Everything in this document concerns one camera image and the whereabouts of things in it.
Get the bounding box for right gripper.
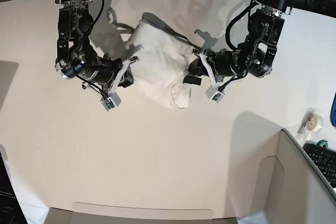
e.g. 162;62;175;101
102;56;139;93

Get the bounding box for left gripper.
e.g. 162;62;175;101
183;49;228;89

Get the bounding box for white printed t-shirt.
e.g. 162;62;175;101
124;12;199;109

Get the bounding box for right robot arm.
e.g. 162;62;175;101
55;0;134;98

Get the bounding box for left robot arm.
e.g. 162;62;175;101
183;0;292;92

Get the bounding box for clear tape dispenser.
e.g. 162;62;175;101
297;108;323;140

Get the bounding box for blue cloth at right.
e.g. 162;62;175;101
330;100;336;127

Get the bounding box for green tape roll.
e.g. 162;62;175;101
316;140;328;149

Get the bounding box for black computer keyboard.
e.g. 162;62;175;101
303;143;335;188

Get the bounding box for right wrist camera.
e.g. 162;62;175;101
100;93;121;111

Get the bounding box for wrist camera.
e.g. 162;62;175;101
100;93;121;111
205;86;225;103

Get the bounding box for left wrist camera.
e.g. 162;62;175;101
205;86;225;103

